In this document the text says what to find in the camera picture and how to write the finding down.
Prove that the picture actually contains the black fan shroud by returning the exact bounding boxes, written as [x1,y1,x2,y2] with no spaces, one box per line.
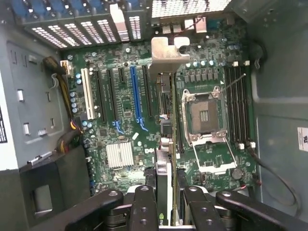
[19,146,92,227]

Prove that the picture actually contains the yellow black power wires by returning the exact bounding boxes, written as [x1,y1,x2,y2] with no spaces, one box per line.
[43,56,84,154]

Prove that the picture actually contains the green motherboard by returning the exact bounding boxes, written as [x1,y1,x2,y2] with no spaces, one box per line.
[60,40,258,195]

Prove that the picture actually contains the CPU socket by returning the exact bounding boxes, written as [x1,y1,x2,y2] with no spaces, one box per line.
[181,88,228,142]

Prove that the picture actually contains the black RAM slot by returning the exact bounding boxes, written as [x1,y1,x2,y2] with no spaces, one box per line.
[239,65,253,145]
[223,66,238,142]
[234,66,247,144]
[228,66,243,142]

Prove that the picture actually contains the thin locking lever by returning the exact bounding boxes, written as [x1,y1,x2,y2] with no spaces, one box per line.
[221,73,246,93]

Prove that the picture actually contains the silver power supply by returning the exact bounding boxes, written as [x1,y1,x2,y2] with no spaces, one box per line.
[0,24,65,174]

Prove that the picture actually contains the silver finned heatsink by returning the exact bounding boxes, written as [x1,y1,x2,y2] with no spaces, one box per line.
[105,141,134,169]

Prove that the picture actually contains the short black expansion slot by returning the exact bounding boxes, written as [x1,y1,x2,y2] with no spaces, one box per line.
[117,67,127,82]

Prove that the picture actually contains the long curved black wire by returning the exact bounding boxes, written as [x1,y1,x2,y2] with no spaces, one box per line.
[247,144,299,207]

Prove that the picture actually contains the short black wire loop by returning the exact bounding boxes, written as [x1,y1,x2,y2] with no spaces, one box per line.
[249,39,268,69]

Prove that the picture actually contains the white expansion slot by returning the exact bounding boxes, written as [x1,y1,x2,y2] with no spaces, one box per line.
[80,68,96,120]

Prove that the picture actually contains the long black expansion slot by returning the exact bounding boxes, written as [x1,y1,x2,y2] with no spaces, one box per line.
[96,69,108,122]
[107,68,120,121]
[141,64,154,118]

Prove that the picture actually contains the metal socket cover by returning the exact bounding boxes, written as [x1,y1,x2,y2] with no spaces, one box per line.
[192,138,238,173]

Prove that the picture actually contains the open black PC case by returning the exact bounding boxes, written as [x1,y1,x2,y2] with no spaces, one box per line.
[0,0,308,231]

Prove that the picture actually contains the blue expansion slot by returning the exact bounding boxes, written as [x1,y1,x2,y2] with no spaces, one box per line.
[129,66,149,132]

